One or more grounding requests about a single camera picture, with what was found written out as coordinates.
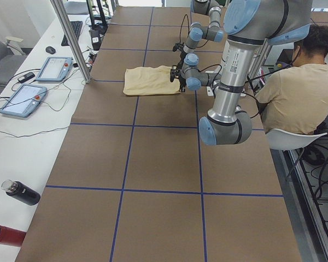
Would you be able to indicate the white plastic chair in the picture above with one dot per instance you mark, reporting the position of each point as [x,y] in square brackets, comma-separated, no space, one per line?
[279,139]

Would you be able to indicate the teach pendant tablet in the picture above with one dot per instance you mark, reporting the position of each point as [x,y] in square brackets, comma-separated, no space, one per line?
[55,69]
[24,101]

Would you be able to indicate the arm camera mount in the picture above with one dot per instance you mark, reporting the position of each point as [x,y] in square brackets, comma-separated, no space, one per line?
[178,47]

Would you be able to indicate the person in beige shirt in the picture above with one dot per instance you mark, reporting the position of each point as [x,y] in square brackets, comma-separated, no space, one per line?
[296,99]

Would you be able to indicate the red bottle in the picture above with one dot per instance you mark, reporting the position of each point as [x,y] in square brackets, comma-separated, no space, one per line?
[11,237]

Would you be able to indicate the near teach pendant tablet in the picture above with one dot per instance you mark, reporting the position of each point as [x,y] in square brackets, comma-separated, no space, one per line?
[24,101]

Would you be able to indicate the black power adapter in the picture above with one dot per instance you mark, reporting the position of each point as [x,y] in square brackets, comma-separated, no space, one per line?
[26,77]

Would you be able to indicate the aluminium frame post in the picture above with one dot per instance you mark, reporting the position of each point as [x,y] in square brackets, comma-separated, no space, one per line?
[72,40]

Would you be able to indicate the black water bottle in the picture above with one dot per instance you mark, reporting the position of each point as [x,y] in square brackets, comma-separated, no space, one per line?
[20,192]

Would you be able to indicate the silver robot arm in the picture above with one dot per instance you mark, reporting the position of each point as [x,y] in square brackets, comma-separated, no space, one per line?
[198,32]
[248,24]

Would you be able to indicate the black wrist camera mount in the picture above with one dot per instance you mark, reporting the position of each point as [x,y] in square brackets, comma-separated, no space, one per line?
[174,73]

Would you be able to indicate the black computer mouse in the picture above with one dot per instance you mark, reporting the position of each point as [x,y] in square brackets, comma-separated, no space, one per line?
[50,50]

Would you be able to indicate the cream long sleeve shirt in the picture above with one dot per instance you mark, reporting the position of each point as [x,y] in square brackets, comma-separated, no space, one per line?
[148,81]

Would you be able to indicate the far teach pendant tablet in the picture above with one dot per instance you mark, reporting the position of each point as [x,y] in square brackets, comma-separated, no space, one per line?
[55,69]

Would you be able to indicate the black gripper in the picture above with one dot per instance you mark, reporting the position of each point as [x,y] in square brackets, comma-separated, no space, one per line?
[181,81]
[182,53]

